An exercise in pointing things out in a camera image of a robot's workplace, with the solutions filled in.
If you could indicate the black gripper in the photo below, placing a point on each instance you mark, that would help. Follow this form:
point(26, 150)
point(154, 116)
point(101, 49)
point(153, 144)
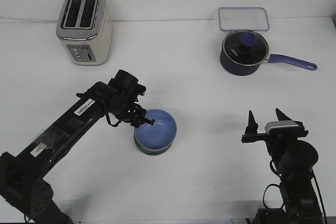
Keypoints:
point(277, 142)
point(135, 115)

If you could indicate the glass pot lid blue knob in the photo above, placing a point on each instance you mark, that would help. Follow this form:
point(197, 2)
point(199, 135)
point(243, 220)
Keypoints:
point(245, 47)

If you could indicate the blue bowl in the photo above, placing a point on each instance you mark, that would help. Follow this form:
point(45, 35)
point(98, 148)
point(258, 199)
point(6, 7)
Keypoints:
point(158, 135)

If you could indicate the clear blue-rimmed container lid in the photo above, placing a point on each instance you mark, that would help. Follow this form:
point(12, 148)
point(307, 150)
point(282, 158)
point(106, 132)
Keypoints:
point(239, 18)

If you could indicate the dark blue saucepan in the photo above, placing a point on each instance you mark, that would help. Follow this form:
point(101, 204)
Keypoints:
point(244, 70)

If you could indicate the silver two-slot toaster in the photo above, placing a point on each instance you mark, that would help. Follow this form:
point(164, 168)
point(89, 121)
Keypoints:
point(85, 31)

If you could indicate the green bowl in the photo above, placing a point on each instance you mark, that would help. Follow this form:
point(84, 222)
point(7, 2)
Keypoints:
point(150, 151)

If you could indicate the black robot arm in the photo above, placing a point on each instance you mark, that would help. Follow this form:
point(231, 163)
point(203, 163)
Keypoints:
point(22, 176)
point(292, 160)

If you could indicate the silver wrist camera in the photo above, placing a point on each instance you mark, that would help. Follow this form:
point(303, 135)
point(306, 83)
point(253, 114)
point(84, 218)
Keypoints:
point(141, 91)
point(276, 126)

